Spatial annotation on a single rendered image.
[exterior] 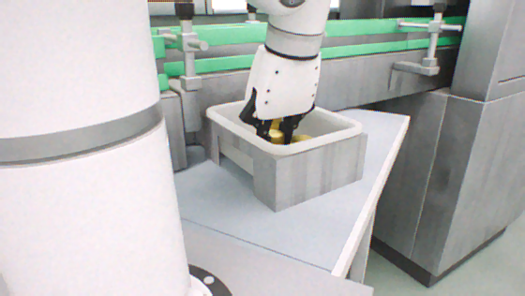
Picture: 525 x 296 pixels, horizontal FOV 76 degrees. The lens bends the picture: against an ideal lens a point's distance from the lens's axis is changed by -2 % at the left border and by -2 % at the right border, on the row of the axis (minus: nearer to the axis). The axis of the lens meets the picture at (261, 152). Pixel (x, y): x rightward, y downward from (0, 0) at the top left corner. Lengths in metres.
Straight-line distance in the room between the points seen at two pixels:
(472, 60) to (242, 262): 0.96
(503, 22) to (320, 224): 0.82
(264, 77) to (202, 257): 0.25
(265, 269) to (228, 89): 0.44
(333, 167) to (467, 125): 0.73
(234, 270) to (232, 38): 0.48
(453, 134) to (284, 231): 0.86
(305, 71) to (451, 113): 0.77
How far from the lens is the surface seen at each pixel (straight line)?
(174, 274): 0.21
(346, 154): 0.51
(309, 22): 0.44
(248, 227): 0.43
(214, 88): 0.66
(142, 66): 0.16
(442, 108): 1.20
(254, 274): 0.30
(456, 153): 1.21
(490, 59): 1.13
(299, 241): 0.42
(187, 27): 0.52
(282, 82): 0.47
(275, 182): 0.44
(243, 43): 0.70
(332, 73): 0.84
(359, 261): 1.07
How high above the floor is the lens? 1.01
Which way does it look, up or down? 24 degrees down
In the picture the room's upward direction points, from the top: straight up
